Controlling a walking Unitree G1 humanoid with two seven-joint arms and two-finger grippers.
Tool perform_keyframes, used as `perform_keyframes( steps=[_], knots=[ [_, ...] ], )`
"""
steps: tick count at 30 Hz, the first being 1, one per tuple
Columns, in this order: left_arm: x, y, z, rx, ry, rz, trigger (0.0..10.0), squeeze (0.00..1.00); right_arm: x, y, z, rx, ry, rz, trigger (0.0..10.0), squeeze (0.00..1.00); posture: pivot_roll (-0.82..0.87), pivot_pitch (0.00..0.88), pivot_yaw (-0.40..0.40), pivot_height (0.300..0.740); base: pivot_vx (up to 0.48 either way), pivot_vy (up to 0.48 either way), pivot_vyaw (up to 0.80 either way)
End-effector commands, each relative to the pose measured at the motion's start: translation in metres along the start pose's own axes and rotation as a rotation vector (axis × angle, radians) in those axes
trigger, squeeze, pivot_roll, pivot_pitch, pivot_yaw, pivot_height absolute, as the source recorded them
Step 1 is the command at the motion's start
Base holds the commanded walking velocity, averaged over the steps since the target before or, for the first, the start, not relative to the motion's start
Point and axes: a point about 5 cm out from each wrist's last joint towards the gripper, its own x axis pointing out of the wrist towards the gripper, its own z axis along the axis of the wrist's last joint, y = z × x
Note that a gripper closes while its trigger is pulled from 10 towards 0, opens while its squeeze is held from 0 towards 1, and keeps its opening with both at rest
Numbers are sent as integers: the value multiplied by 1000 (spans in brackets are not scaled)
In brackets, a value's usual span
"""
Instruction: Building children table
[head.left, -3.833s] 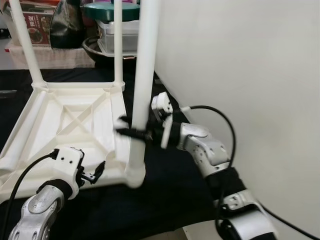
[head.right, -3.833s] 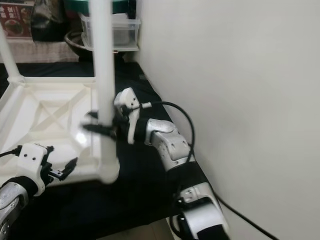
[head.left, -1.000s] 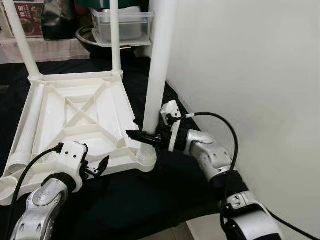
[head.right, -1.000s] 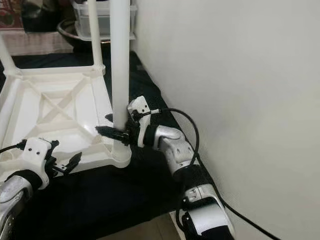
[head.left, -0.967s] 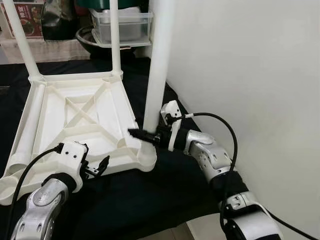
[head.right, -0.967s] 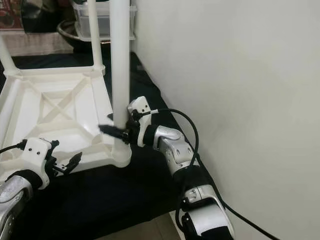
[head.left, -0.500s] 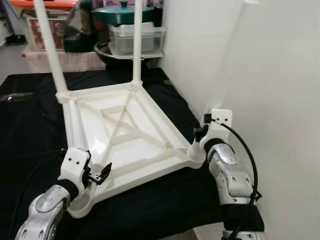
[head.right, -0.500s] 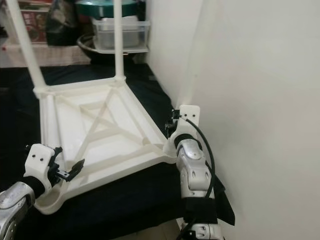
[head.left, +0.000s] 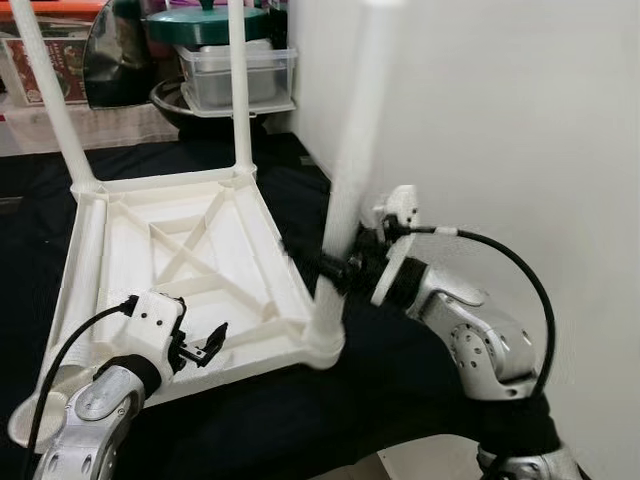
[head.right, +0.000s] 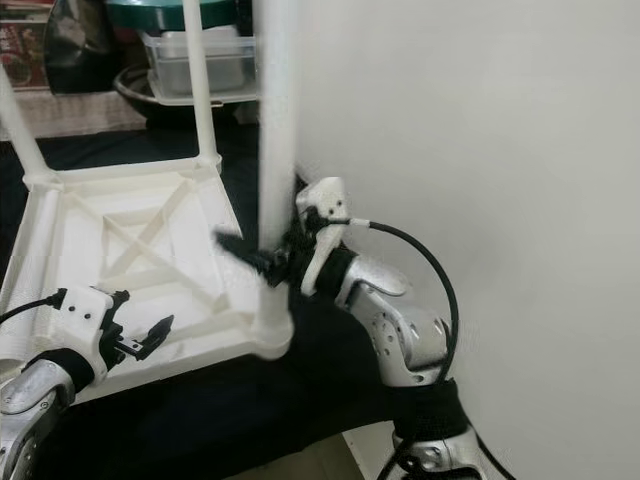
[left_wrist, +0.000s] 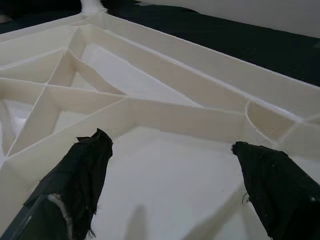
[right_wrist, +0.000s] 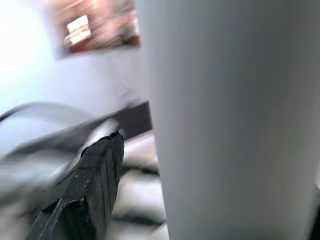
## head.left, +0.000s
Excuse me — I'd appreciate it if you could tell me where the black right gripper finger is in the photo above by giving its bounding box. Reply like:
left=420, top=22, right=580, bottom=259
left=285, top=240, right=347, bottom=292

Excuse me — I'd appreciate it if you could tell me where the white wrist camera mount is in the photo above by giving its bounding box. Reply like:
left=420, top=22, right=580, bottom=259
left=125, top=292, right=188, bottom=377
left=370, top=185, right=421, bottom=306

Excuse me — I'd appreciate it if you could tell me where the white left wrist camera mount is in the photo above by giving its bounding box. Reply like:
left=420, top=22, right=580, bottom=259
left=125, top=292, right=188, bottom=377

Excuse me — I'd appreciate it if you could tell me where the black tablecloth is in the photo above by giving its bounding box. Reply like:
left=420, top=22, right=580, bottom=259
left=0, top=130, right=561, bottom=480

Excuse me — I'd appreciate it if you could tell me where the white plastic children tabletop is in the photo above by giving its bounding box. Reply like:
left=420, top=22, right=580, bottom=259
left=8, top=165, right=346, bottom=451

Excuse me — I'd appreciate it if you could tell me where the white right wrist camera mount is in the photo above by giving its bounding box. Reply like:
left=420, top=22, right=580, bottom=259
left=370, top=185, right=421, bottom=306

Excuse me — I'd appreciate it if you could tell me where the clear plastic bin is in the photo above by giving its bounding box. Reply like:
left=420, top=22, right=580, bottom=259
left=178, top=40, right=299, bottom=116

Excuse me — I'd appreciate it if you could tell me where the beige cloth cover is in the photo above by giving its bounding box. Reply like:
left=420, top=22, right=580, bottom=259
left=0, top=100, right=181, bottom=156

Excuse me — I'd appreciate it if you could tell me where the white plastic table leg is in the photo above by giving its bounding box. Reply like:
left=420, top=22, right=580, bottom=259
left=303, top=0, right=401, bottom=366
left=228, top=0, right=257, bottom=176
left=8, top=0, right=99, bottom=193
left=45, top=200, right=107, bottom=371

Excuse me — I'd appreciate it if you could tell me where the dark green pot lid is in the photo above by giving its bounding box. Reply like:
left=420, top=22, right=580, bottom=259
left=145, top=0, right=276, bottom=46

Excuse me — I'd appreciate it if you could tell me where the black wok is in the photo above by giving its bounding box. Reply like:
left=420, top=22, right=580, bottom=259
left=150, top=78, right=296, bottom=136

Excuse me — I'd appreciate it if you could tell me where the storage box with orange lid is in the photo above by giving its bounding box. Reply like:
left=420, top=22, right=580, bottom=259
left=0, top=0, right=106, bottom=101

